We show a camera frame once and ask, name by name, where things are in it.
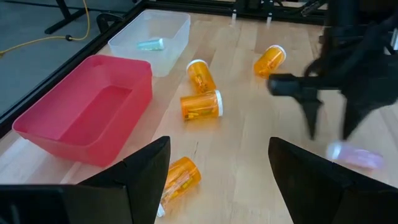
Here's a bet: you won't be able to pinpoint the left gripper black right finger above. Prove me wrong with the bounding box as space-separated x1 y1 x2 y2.
268 136 398 224

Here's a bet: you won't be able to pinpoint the orange pill bottle white cap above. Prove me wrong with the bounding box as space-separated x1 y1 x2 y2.
180 89 224 121
186 58 217 94
253 44 287 79
156 156 202 218

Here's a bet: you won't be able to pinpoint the clear plastic bin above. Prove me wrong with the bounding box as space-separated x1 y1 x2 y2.
108 9 191 78

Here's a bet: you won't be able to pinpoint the yellow cable black connector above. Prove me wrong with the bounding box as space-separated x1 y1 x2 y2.
0 0 91 57

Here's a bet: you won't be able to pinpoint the red plastic bin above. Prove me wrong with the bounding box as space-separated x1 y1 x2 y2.
12 55 154 168

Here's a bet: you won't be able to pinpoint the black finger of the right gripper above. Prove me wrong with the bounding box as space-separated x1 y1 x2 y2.
341 92 376 141
298 95 323 140

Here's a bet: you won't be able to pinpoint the teal pill bottle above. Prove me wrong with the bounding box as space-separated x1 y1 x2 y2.
136 37 165 52

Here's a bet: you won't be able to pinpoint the purple pill bottle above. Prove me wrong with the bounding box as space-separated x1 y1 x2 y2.
325 141 385 170

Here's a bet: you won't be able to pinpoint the black table legs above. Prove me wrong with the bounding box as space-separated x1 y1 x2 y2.
44 0 88 35

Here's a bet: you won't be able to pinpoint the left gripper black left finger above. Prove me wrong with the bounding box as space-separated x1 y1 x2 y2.
0 136 171 224

